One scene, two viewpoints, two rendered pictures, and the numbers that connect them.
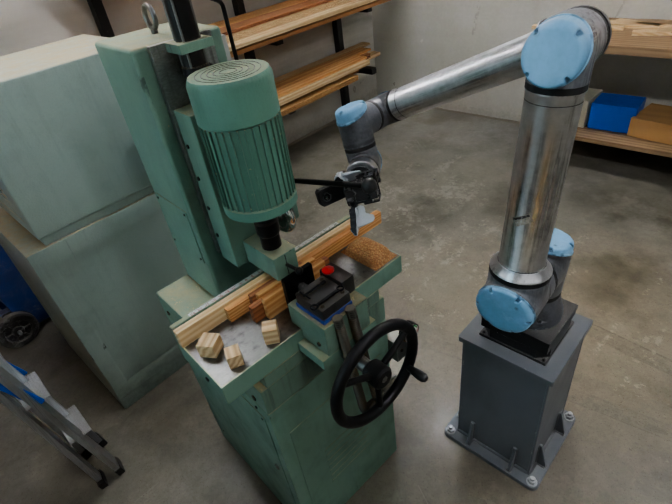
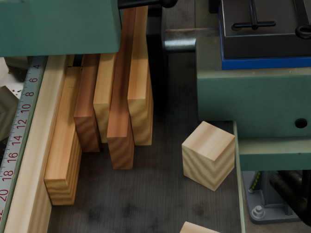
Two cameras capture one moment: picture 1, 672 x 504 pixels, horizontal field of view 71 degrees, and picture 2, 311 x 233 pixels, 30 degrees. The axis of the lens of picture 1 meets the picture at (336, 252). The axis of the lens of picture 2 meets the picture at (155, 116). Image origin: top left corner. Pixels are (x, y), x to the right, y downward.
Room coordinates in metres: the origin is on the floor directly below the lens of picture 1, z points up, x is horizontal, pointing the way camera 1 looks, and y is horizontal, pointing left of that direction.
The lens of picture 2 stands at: (0.59, 0.45, 1.33)
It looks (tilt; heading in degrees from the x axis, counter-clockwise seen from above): 46 degrees down; 315
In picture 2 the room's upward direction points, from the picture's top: 7 degrees counter-clockwise
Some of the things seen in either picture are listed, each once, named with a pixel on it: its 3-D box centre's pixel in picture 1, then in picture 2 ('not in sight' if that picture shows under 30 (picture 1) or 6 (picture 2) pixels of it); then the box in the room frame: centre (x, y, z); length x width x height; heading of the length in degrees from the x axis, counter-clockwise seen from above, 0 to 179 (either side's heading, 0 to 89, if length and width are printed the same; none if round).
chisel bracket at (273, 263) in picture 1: (271, 256); (51, 12); (1.00, 0.17, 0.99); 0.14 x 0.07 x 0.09; 38
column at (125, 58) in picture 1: (200, 172); not in sight; (1.21, 0.34, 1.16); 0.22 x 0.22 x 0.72; 38
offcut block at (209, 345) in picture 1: (209, 345); not in sight; (0.79, 0.33, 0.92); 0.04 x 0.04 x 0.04; 72
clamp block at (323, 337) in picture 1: (329, 314); (258, 63); (0.83, 0.04, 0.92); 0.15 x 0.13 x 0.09; 128
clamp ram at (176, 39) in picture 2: (307, 290); (186, 40); (0.89, 0.09, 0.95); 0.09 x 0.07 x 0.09; 128
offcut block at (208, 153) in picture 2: (270, 332); (208, 156); (0.80, 0.18, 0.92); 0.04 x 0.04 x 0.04; 3
